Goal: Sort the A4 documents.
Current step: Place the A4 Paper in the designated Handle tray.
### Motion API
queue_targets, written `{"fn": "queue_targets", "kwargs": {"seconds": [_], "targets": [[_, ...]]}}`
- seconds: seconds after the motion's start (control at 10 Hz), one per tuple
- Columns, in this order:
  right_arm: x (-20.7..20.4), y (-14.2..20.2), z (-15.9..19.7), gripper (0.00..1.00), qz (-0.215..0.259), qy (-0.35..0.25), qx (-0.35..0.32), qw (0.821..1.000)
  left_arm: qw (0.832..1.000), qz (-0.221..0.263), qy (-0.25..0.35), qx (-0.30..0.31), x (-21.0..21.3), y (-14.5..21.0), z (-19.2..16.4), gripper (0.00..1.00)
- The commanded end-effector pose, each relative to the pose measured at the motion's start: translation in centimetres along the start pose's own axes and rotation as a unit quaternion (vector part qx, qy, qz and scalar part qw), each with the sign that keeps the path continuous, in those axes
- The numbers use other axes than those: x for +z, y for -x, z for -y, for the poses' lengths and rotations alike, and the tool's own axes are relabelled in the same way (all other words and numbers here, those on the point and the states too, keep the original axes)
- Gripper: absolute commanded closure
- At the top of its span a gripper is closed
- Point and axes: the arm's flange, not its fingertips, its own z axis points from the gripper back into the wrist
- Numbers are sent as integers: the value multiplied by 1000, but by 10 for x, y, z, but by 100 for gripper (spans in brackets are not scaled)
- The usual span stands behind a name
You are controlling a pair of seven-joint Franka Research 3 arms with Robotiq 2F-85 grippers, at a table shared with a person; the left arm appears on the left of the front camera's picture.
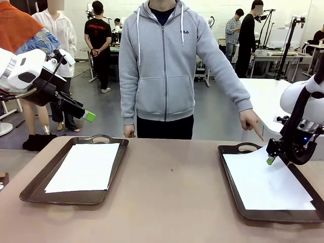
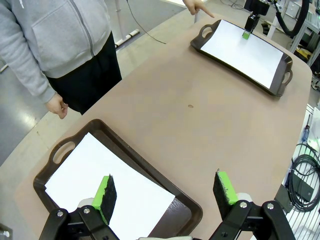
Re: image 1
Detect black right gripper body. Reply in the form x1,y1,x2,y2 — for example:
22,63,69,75
267,138,290,159

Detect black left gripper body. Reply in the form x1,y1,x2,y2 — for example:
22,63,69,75
29,75,67,107

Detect white A4 paper stack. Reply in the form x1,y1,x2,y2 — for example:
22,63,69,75
44,142,120,194
222,145,317,211

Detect person's right forearm grey sleeve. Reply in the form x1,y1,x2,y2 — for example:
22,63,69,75
118,63,139,126

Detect person's left forearm grey sleeve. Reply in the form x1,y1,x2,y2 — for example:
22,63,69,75
202,50,254,113

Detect person's left hand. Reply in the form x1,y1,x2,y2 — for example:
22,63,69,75
238,108,266,142

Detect person's right hand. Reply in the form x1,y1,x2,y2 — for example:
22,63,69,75
123,124,136,139

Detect black bag on floor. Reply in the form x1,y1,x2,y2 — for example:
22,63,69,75
22,133,58,152

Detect brown plastic serving tray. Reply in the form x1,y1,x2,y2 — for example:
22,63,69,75
19,134,130,206
217,142,324,224

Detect white round stand base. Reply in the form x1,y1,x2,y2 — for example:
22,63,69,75
0,121,14,137

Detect white rounded table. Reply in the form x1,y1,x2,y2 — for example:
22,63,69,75
239,77,324,142

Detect person in white coat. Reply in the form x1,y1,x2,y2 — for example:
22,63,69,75
32,0,80,132

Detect person in black T-shirt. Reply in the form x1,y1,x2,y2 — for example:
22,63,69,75
84,0,113,94

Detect person in orange blue shirt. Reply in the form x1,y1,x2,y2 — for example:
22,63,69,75
0,0,61,137

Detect person in grey hoodie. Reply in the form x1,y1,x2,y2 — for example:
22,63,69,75
118,0,254,139

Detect seated person in black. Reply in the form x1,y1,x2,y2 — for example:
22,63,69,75
113,17,125,33

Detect grey work table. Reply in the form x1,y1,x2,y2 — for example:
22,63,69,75
249,48,313,78

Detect tall person in black clothes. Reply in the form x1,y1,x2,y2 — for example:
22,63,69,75
234,0,264,78

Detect person in dark top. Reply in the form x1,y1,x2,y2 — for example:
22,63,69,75
312,30,324,76

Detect person in plaid shirt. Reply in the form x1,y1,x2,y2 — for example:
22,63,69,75
225,8,244,64

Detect black corrugated cable hose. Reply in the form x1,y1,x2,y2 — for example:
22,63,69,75
285,85,318,166

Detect black camera stand pole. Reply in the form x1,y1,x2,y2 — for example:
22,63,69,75
275,11,308,81

